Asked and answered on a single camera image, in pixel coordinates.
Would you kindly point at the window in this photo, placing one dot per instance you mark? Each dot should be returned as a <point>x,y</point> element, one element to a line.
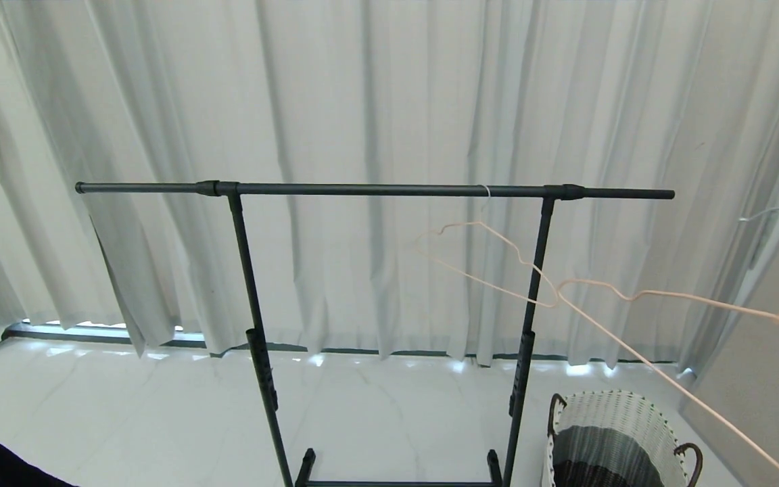
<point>92,334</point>

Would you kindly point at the white laundry basket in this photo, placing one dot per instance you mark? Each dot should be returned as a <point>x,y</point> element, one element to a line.
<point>606,419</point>

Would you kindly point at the white curtain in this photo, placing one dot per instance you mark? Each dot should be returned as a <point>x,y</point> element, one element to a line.
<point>362,88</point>

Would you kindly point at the black clothes rack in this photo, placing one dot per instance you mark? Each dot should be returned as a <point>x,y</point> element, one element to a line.
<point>362,190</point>

